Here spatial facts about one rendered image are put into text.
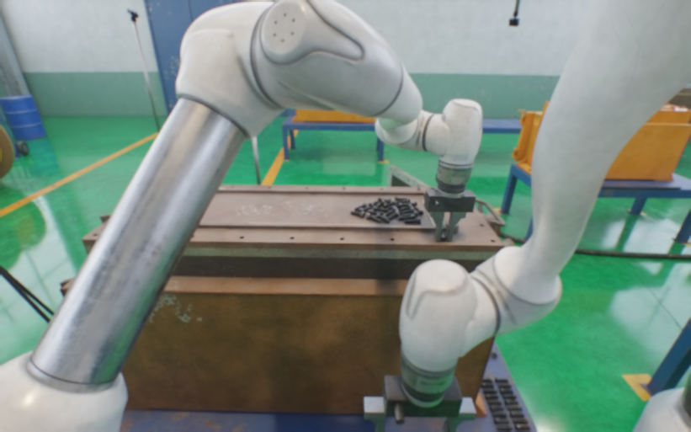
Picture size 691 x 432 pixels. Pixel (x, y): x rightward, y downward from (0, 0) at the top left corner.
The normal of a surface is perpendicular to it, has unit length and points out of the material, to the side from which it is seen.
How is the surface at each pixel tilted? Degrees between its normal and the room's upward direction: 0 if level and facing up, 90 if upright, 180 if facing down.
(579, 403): 0
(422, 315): 83
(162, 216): 71
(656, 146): 90
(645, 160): 90
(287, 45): 66
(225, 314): 90
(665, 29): 110
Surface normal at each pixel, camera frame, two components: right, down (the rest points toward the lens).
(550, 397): 0.01, -0.89
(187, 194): 0.69, 0.19
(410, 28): 0.01, 0.46
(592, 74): -0.91, 0.30
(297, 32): -0.48, 0.05
